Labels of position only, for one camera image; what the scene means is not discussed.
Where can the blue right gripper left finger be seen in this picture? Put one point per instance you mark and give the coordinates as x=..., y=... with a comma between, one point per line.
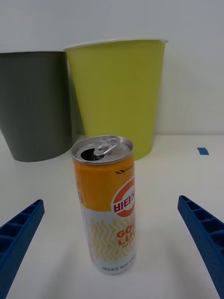
x=16, y=238

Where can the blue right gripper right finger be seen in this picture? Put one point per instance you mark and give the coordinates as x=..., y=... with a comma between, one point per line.
x=205, y=231

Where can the orange and white drink can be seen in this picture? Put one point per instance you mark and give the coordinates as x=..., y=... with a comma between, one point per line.
x=105, y=198

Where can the grey plastic waste bin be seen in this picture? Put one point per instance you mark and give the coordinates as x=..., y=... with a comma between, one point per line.
x=35, y=105

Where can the yellow-green plastic waste bin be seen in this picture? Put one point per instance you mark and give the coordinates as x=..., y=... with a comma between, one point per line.
x=116, y=93

